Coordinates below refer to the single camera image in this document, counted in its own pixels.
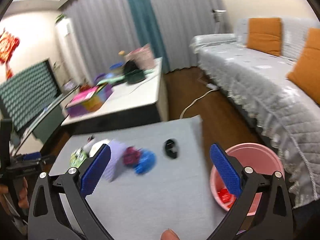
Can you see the person right hand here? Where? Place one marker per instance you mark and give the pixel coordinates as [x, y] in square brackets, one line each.
[169, 235]

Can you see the teal curtain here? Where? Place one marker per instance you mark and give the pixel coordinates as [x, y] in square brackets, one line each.
[147, 29]

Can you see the dark green oval basket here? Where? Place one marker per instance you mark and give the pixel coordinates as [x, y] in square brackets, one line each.
[135, 76]

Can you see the blue plastic bag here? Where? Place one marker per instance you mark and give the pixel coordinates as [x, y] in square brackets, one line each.
[146, 162]

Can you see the near orange cushion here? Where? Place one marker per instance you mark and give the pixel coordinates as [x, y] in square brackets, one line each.
[305, 73]

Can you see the grey curtains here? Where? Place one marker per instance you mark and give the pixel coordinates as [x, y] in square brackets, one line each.
[105, 27]

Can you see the white floor lamp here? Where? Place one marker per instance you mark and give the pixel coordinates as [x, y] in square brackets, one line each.
[217, 16]

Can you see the white air conditioner tower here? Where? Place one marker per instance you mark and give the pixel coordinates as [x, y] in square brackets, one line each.
[70, 51]

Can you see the pink fabric basket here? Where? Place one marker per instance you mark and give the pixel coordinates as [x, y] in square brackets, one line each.
[143, 57]

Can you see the white top coffee table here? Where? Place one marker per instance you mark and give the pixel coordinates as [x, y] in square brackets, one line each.
[129, 106]

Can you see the black strap band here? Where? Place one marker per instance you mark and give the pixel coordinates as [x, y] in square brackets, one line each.
[171, 149]

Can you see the red wall ornament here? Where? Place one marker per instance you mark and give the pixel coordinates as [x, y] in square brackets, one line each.
[8, 44]

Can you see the green snack packet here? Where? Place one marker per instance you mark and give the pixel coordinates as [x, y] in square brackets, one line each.
[77, 158]

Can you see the colourful gift box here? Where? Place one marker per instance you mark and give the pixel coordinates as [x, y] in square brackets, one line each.
[89, 101]

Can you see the purple foam net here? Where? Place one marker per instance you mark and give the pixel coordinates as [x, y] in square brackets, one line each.
[113, 167]

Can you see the far orange cushion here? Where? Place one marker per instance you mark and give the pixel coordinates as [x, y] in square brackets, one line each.
[265, 35]

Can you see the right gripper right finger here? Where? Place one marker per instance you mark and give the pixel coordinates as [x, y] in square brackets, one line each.
[273, 218]

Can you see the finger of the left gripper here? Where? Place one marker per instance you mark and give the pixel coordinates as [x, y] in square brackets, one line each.
[31, 156]

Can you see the magenta patterned wrapper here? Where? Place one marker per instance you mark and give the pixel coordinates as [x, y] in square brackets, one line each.
[131, 156]

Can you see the large red plastic bag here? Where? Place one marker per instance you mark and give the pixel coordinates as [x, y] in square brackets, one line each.
[225, 196]

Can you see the grey quilted sofa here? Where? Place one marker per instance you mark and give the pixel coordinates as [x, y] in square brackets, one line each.
[257, 82]

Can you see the black red snack wrapper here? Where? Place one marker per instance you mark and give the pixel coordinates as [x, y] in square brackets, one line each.
[91, 138]

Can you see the person left hand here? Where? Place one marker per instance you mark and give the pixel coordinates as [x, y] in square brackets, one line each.
[23, 196]

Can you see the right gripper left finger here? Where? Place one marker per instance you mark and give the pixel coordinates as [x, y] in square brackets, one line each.
[58, 207]

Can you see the pink plastic trash bin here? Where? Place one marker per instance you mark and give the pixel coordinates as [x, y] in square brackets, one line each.
[247, 170]

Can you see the orange cushion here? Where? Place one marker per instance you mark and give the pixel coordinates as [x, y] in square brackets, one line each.
[265, 35]
[305, 73]

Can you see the stacked blue bowls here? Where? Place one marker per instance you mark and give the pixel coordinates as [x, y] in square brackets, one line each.
[117, 69]

